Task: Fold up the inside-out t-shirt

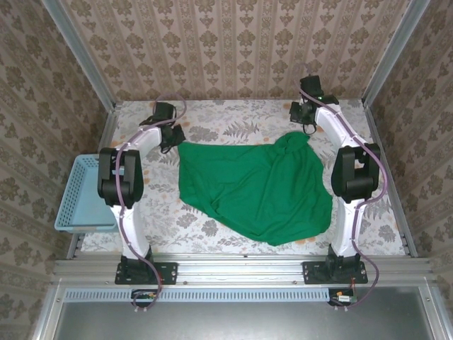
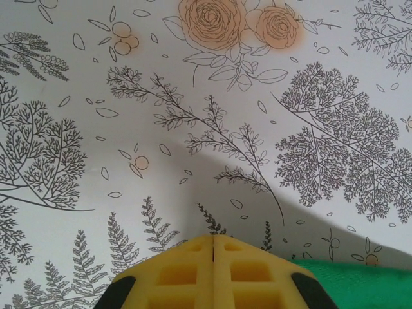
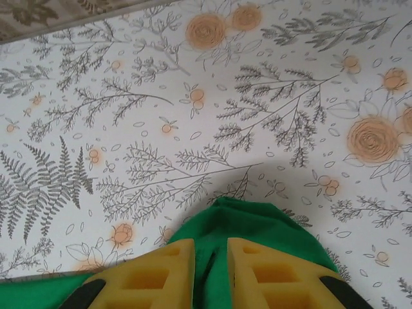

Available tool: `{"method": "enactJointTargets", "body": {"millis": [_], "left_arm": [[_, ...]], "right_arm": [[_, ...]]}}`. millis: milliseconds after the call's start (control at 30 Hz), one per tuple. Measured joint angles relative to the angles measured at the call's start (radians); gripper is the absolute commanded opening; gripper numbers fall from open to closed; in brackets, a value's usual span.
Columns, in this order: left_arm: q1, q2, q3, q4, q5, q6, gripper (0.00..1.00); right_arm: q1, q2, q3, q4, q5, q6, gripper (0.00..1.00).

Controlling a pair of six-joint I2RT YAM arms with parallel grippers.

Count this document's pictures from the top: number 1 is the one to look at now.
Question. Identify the short aluminium frame bar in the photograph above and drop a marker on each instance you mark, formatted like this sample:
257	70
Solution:
437	318
46	315

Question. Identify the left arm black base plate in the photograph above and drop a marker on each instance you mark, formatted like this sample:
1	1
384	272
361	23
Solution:
168	272

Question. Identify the floral table cloth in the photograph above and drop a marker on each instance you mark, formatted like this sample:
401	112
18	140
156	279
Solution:
255	113

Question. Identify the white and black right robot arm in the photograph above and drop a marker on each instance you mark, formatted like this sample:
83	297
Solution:
345	226

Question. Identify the light blue plastic basket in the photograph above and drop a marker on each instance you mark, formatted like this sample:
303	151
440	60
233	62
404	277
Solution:
85	209

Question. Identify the tall aluminium frame post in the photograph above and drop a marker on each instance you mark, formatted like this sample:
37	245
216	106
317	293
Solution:
394	53
82	58

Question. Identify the green t-shirt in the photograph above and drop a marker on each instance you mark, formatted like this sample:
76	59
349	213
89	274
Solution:
247	184

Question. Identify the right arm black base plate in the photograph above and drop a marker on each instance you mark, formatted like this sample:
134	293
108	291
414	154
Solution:
311	272

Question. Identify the grey metal sheet panel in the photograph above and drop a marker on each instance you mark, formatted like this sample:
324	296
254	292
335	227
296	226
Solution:
230	322

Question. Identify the long aluminium mounting rail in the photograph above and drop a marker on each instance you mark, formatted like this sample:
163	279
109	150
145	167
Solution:
240	271

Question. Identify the small circuit board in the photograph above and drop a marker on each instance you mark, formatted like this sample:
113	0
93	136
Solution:
341	298
145	295

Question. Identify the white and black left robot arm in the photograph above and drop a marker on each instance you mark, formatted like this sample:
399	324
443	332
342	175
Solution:
132	226

